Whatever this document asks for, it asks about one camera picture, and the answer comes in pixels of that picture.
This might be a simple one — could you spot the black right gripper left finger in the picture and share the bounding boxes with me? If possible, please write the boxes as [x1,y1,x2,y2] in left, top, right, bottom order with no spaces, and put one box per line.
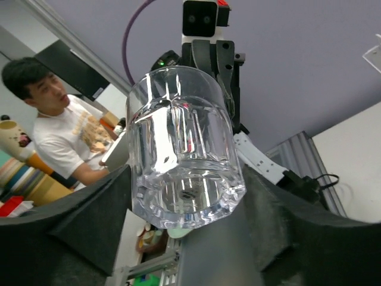
[1,165,132,285]

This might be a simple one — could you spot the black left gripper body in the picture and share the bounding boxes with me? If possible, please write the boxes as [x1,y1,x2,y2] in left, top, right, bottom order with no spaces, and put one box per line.
[150,40,251,135]

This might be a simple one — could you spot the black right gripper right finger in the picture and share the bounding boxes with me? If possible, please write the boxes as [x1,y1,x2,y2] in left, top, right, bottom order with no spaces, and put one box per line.
[242,166,380,285]

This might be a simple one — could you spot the clear drinking glass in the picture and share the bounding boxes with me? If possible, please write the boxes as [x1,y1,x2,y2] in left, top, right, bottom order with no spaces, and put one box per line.
[126,66,246,229]

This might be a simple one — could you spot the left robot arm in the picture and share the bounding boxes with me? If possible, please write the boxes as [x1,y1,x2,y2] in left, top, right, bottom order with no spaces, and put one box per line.
[151,40,320,204]

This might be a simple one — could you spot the colourful stacked items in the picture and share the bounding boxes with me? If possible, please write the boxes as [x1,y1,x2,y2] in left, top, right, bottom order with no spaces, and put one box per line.
[1,115,79,217]

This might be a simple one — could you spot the man in white t-shirt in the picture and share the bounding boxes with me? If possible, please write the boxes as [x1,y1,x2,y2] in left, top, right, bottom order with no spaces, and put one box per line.
[1,57,118,186]

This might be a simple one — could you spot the black monitor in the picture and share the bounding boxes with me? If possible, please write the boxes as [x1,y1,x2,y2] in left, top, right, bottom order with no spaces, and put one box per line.
[35,40,110,101]

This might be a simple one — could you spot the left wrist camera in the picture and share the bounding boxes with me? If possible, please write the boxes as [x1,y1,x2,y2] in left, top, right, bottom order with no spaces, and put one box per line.
[182,1,231,45]

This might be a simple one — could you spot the aluminium rail frame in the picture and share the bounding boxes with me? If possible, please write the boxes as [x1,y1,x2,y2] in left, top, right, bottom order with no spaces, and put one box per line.
[17,0,348,286]

